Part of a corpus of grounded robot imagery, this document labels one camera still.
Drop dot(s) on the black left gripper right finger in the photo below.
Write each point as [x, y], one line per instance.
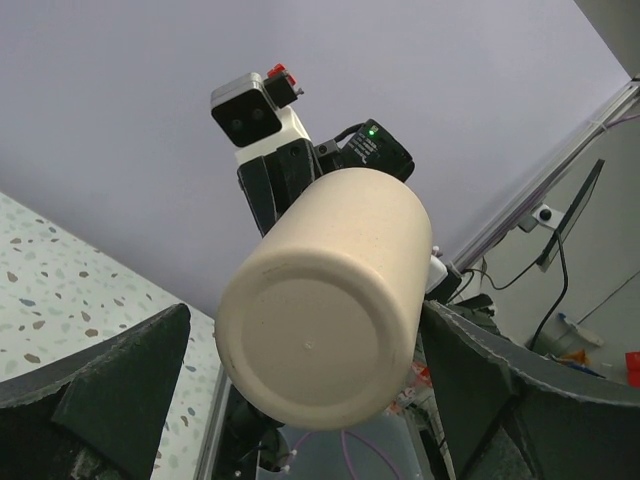
[509, 413]

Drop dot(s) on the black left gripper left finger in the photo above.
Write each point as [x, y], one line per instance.
[100, 412]

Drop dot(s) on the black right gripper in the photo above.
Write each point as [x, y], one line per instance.
[272, 183]

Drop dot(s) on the beige plastic cup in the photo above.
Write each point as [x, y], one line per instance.
[317, 329]

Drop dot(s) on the black computer monitor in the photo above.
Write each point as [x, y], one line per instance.
[562, 222]

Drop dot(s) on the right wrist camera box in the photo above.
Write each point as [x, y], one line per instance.
[244, 111]

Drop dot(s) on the aluminium table edge rail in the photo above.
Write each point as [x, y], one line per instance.
[214, 428]

